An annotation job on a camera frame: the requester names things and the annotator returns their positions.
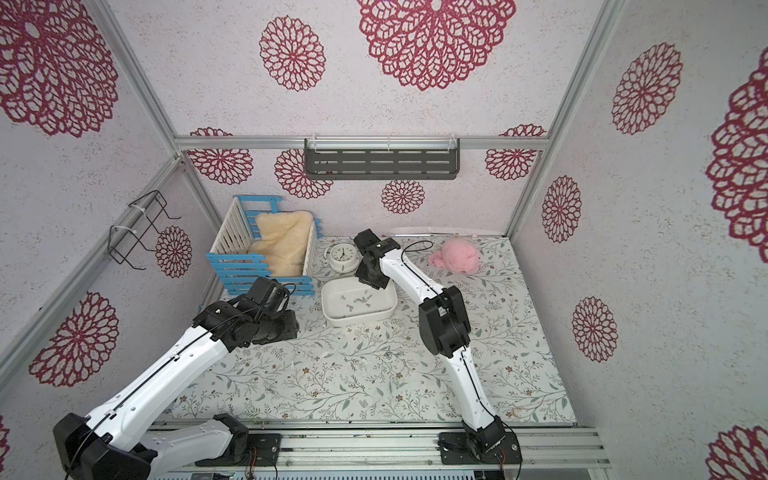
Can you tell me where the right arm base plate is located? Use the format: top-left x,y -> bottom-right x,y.
437,431 -> 523,466

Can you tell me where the cream fluffy cloth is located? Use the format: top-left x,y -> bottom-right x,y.
248,211 -> 314,277

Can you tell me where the white plastic storage box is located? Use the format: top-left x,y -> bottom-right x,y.
321,276 -> 398,328

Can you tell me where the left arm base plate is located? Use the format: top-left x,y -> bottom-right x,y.
194,433 -> 282,467

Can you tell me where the grey wall shelf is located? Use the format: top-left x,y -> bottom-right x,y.
303,138 -> 460,181

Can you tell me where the pink plush toy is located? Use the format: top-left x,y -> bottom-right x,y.
428,237 -> 482,275

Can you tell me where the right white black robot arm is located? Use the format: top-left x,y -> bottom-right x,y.
354,231 -> 507,459

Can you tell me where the black wire wall rack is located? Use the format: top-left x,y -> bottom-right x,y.
106,189 -> 180,271

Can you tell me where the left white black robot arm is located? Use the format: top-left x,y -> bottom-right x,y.
53,299 -> 299,479

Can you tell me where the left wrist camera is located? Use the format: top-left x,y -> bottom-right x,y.
241,277 -> 294,313

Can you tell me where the aluminium front rail frame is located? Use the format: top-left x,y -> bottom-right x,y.
107,427 -> 613,473

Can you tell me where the blue white slatted crate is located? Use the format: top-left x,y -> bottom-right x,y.
206,195 -> 321,296

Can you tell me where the white round alarm clock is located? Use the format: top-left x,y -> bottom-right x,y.
324,242 -> 361,274

